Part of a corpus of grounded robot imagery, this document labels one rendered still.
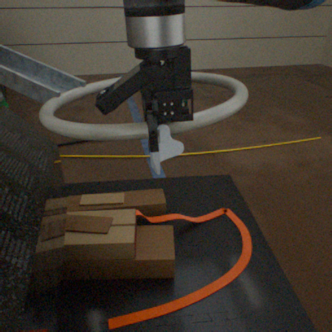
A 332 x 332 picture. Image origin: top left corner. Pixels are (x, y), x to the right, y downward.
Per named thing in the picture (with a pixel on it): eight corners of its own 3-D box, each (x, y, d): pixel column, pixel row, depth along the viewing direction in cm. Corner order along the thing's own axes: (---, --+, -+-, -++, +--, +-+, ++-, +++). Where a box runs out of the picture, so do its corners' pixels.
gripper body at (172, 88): (194, 125, 52) (193, 48, 46) (142, 130, 51) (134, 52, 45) (186, 110, 58) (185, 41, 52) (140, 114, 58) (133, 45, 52)
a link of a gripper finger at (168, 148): (187, 176, 54) (183, 123, 51) (152, 179, 54) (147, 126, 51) (183, 171, 57) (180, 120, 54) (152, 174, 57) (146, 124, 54)
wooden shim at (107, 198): (80, 206, 180) (79, 204, 179) (82, 196, 188) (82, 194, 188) (123, 204, 181) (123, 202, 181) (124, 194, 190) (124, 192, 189)
